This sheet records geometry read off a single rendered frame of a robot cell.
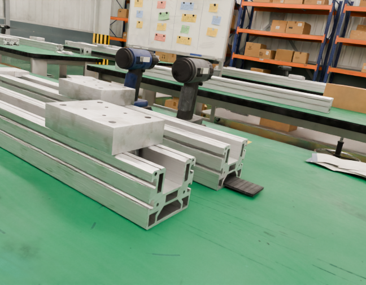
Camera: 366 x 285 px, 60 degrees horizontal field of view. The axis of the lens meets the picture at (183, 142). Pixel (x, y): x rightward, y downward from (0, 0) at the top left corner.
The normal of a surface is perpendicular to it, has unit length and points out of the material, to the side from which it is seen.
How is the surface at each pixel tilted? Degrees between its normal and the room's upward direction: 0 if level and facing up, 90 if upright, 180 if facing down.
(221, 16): 90
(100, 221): 0
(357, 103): 90
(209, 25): 90
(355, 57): 90
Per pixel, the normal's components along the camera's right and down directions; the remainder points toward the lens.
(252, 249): 0.14, -0.95
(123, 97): 0.80, 0.27
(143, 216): -0.58, 0.15
